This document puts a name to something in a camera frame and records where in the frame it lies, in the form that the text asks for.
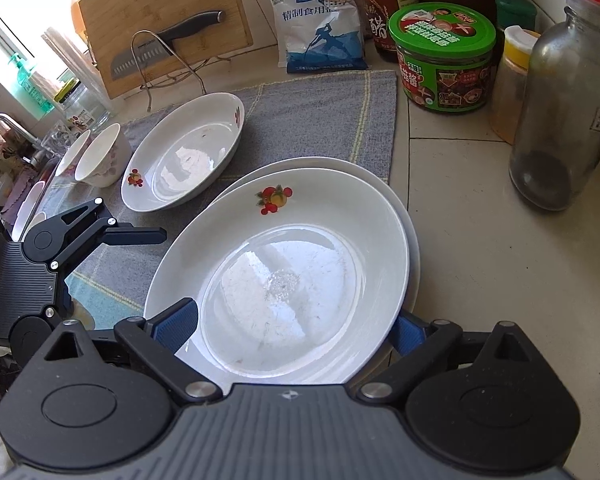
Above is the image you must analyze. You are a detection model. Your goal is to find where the stack of white plates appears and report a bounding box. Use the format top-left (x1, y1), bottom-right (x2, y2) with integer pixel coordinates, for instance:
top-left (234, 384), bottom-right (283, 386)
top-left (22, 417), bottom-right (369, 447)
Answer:
top-left (120, 92), bottom-right (246, 212)

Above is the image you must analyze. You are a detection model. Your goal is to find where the green dish soap bottle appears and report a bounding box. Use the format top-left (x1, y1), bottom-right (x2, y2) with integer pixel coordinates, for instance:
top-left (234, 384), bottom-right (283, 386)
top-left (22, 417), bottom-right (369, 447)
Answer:
top-left (9, 54), bottom-right (56, 117)

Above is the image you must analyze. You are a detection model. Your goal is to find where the large white fruit-print plate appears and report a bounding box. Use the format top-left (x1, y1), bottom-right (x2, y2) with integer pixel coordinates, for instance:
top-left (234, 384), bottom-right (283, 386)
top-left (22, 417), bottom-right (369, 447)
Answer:
top-left (144, 175), bottom-right (412, 387)

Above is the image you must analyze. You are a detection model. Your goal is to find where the orange cooking wine bottle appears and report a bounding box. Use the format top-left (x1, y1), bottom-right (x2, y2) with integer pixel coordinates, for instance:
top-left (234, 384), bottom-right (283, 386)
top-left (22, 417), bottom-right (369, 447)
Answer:
top-left (69, 0), bottom-right (89, 42)

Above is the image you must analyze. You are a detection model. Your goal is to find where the green-lid sauce jar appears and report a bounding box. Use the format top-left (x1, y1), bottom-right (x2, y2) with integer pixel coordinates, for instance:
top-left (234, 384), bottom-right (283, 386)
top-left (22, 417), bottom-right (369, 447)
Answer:
top-left (388, 2), bottom-right (497, 117)

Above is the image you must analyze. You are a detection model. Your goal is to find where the plastic wrap roll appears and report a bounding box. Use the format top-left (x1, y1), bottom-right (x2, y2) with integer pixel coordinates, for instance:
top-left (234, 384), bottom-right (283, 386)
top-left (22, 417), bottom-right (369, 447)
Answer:
top-left (55, 27), bottom-right (114, 117)
top-left (41, 30), bottom-right (76, 92)

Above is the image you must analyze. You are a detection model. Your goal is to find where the white floral bowl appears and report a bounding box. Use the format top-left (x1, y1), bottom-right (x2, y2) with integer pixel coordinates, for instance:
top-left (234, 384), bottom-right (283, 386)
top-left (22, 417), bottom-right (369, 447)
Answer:
top-left (55, 129), bottom-right (92, 179)
top-left (74, 123), bottom-right (133, 189)

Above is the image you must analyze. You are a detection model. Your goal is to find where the green-cap bottle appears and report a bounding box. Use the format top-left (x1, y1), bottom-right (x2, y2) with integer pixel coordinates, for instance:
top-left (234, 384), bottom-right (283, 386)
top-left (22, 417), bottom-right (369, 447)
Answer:
top-left (494, 0), bottom-right (538, 35)

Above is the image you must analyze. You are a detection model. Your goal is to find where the clear drinking glass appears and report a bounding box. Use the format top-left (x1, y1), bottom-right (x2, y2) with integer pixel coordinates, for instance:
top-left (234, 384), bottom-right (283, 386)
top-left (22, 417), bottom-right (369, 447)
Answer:
top-left (44, 121), bottom-right (79, 157)

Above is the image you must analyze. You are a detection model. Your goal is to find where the white blue salt bag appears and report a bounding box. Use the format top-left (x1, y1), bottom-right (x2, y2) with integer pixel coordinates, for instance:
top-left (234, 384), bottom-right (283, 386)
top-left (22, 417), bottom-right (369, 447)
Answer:
top-left (262, 0), bottom-right (371, 75)

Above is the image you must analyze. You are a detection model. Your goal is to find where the red-cap glass bottle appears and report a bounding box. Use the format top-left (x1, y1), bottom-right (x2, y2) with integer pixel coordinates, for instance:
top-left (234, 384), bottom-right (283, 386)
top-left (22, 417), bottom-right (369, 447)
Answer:
top-left (509, 0), bottom-right (600, 212)

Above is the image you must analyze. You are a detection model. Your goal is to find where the steel faucet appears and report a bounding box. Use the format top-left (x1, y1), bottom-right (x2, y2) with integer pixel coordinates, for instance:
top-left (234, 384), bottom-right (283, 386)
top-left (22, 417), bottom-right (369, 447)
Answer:
top-left (0, 113), bottom-right (47, 155)

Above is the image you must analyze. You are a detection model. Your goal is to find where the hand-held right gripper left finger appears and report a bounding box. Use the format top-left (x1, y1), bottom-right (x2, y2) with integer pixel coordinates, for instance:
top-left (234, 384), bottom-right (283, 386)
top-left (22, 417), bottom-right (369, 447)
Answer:
top-left (30, 297), bottom-right (221, 406)

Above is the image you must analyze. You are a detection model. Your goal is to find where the wire cutting board rack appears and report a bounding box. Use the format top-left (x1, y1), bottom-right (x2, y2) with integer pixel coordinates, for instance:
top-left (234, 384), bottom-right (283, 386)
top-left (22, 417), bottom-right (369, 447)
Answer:
top-left (130, 30), bottom-right (233, 114)

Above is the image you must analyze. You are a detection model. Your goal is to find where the labelled glass jar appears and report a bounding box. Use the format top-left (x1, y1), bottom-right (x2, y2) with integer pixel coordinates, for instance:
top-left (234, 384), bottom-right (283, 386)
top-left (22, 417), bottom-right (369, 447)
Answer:
top-left (54, 82), bottom-right (112, 134)

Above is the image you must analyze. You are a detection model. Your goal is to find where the bamboo cutting board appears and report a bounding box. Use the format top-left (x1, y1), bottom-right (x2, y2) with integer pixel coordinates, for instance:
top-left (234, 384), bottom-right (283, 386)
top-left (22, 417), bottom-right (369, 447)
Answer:
top-left (77, 0), bottom-right (254, 100)

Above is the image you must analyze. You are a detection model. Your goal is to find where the yellow-lid seasoning jar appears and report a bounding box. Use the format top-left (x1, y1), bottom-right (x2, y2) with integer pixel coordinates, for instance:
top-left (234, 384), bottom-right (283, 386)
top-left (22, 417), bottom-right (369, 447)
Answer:
top-left (489, 25), bottom-right (542, 146)

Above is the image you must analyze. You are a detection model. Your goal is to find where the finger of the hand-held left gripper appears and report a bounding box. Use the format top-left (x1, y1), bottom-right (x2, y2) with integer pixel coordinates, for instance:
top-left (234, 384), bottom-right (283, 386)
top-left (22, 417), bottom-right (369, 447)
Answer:
top-left (42, 271), bottom-right (76, 323)
top-left (49, 198), bottom-right (167, 272)

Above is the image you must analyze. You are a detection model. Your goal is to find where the grey checked table cloth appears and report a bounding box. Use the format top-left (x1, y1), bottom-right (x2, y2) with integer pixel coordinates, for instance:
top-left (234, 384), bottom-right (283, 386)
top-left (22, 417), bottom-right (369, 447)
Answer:
top-left (67, 70), bottom-right (398, 332)

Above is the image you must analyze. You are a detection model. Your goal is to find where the plain white plate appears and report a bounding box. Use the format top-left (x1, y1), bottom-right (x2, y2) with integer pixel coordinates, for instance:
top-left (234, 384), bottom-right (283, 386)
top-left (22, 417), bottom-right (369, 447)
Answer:
top-left (225, 156), bottom-right (422, 322)

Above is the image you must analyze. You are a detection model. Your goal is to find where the black-handled kitchen knife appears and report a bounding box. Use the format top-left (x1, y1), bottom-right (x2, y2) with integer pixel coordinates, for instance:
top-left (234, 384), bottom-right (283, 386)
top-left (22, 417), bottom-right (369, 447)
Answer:
top-left (110, 10), bottom-right (227, 81)

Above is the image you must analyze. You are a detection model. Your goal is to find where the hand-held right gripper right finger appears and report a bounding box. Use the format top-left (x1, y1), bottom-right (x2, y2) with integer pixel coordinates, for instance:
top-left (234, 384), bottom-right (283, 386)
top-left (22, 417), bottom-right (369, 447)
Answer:
top-left (350, 310), bottom-right (533, 405)

